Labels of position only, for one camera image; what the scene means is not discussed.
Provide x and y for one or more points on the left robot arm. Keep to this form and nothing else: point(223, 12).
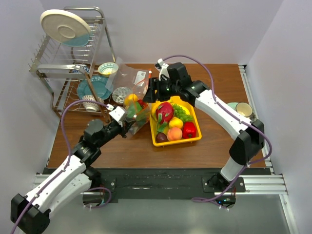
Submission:
point(33, 212)

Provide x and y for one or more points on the green bell pepper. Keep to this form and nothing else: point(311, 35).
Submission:
point(135, 111)

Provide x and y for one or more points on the beige and teal plate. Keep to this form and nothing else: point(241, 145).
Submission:
point(65, 27)

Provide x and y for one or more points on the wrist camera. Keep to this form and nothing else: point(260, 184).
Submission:
point(118, 114)
point(162, 67)

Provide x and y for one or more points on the teal scalloped plate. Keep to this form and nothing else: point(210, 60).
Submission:
point(99, 84)

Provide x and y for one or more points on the orange zip top bag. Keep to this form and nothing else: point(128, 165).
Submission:
point(137, 125)

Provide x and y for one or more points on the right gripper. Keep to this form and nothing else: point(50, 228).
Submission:
point(150, 96)

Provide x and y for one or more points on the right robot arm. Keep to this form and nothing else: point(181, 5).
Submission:
point(174, 80)

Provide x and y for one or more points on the red dragon fruit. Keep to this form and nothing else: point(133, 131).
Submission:
point(164, 114)

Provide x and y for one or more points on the orange peach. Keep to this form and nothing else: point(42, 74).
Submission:
point(174, 134)

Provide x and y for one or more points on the cream mug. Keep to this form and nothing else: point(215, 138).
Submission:
point(245, 110)

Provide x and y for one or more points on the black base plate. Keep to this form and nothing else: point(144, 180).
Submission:
point(148, 183)

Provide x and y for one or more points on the metal dish rack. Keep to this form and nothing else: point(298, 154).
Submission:
point(62, 68)

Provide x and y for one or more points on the floral grey bowl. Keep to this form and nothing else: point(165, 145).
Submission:
point(119, 94)

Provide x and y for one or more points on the green grapes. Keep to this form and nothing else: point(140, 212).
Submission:
point(184, 118)

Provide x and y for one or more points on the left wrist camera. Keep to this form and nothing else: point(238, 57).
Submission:
point(118, 114)

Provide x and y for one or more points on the teal striped small bowl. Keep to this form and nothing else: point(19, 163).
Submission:
point(106, 69)

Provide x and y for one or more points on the clear bag with label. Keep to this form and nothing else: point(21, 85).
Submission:
point(132, 78)

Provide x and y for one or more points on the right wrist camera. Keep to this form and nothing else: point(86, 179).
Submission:
point(162, 67)

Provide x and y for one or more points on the dark purple plum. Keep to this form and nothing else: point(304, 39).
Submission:
point(161, 137)

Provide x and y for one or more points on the yellow lemon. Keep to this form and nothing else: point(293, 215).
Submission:
point(130, 99)

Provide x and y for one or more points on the small yellow fruit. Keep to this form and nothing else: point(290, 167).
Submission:
point(176, 122)

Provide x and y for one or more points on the green saucer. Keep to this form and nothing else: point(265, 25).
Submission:
point(233, 105)

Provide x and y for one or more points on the yellow plastic tray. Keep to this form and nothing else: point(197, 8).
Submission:
point(177, 100)

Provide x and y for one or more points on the red bell pepper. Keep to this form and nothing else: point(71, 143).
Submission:
point(189, 130)

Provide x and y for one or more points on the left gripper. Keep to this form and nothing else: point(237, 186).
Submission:
point(124, 126)

